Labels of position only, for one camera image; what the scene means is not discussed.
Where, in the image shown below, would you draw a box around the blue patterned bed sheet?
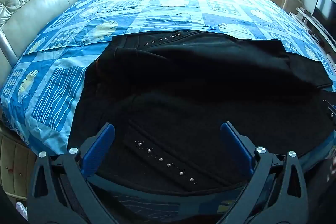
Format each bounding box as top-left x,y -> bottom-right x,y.
0,0 -> 336,217

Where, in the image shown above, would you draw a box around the black studded pants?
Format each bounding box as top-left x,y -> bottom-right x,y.
68,31 -> 335,195

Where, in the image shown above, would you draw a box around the white tv stand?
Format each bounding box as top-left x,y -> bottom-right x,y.
289,8 -> 335,69

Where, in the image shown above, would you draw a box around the black flat television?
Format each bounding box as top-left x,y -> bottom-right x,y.
312,0 -> 336,39

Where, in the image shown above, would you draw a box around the wooden bedside cabinet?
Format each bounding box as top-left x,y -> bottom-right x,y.
1,132 -> 37,201

